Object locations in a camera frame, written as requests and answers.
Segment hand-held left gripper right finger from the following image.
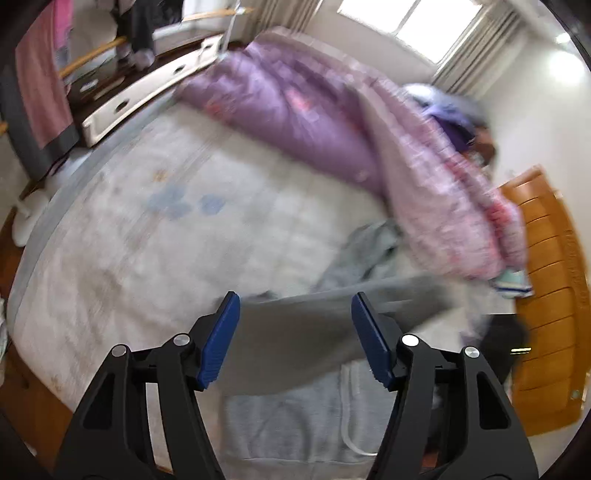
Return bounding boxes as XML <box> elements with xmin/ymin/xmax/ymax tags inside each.
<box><xmin>351</xmin><ymin>291</ymin><xmax>539</xmax><ymax>480</ymax></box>

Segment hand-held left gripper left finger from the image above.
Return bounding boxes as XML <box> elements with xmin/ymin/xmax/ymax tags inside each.
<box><xmin>54</xmin><ymin>291</ymin><xmax>242</xmax><ymax>480</ymax></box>

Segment grey hoodie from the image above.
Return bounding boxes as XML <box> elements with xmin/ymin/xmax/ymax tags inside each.
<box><xmin>215</xmin><ymin>219</ymin><xmax>468</xmax><ymax>463</ymax></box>

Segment dark hanging clothes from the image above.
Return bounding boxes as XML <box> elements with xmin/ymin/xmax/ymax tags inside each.
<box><xmin>113</xmin><ymin>0</ymin><xmax>158</xmax><ymax>71</ymax></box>

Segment teal striped cloth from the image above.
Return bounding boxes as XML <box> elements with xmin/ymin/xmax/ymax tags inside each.
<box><xmin>492</xmin><ymin>269</ymin><xmax>535</xmax><ymax>300</ymax></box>

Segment orange wooden door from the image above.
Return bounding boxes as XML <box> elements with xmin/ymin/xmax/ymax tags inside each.
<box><xmin>498</xmin><ymin>167</ymin><xmax>588</xmax><ymax>437</ymax></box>

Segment white fluffy bed blanket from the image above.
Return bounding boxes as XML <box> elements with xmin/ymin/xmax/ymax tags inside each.
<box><xmin>7</xmin><ymin>99</ymin><xmax>490</xmax><ymax>476</ymax></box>

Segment purple pink floral quilt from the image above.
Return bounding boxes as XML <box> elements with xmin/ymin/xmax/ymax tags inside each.
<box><xmin>178</xmin><ymin>28</ymin><xmax>529</xmax><ymax>280</ymax></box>

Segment white slippers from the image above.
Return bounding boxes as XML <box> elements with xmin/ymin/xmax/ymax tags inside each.
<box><xmin>11</xmin><ymin>191</ymin><xmax>54</xmax><ymax>247</ymax></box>

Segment purple white pillow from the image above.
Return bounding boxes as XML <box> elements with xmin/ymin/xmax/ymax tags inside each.
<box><xmin>404</xmin><ymin>83</ymin><xmax>490</xmax><ymax>155</ymax></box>

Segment white curtain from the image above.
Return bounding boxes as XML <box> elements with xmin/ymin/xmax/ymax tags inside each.
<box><xmin>431</xmin><ymin>7</ymin><xmax>525</xmax><ymax>100</ymax></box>

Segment pink hanging towel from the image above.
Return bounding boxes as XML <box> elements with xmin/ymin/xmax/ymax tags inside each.
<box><xmin>15</xmin><ymin>0</ymin><xmax>80</xmax><ymax>151</ymax></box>

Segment window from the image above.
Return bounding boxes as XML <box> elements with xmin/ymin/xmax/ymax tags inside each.
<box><xmin>337</xmin><ymin>0</ymin><xmax>483</xmax><ymax>65</ymax></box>

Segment wooden rail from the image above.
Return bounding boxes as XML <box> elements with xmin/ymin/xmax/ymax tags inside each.
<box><xmin>59</xmin><ymin>36</ymin><xmax>127</xmax><ymax>80</ymax></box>

